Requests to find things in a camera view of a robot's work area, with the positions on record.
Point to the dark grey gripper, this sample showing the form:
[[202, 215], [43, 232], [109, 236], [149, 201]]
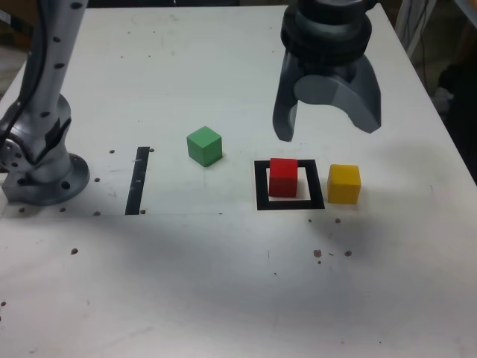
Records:
[[328, 71]]

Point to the yellow cube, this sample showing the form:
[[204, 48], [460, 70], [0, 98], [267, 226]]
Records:
[[343, 186]]

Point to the red cube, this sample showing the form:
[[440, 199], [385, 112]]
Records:
[[283, 179]]

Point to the green cube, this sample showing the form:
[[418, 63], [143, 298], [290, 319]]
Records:
[[203, 147]]

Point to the black tape square outline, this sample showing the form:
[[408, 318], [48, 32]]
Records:
[[316, 186]]

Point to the black tape strip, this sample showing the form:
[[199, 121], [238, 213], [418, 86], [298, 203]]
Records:
[[136, 186]]

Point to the white metal frame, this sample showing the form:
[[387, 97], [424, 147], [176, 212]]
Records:
[[404, 18]]

